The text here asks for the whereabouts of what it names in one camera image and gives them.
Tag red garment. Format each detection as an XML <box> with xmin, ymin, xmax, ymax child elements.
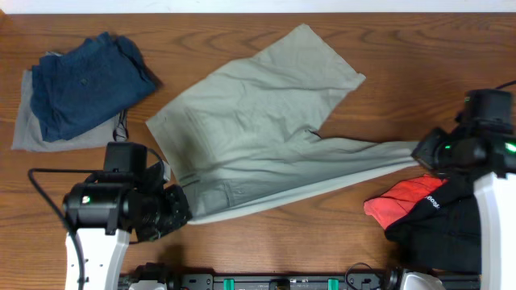
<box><xmin>364</xmin><ymin>175</ymin><xmax>445</xmax><ymax>230</ymax></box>

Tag khaki green shorts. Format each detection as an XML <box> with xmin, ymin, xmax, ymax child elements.
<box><xmin>147</xmin><ymin>24</ymin><xmax>415</xmax><ymax>225</ymax></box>

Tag folded navy blue shorts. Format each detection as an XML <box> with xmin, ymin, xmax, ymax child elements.
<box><xmin>30</xmin><ymin>32</ymin><xmax>158</xmax><ymax>142</ymax></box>

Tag black garment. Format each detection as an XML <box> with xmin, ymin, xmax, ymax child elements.
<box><xmin>385</xmin><ymin>177</ymin><xmax>481</xmax><ymax>274</ymax></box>

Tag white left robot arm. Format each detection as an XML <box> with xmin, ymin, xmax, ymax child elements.
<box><xmin>63</xmin><ymin>183</ymin><xmax>192</xmax><ymax>289</ymax></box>

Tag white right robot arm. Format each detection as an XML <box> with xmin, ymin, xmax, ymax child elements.
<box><xmin>411</xmin><ymin>126</ymin><xmax>515</xmax><ymax>289</ymax></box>

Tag folded grey garment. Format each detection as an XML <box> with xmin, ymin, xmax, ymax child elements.
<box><xmin>12</xmin><ymin>52</ymin><xmax>128</xmax><ymax>151</ymax></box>

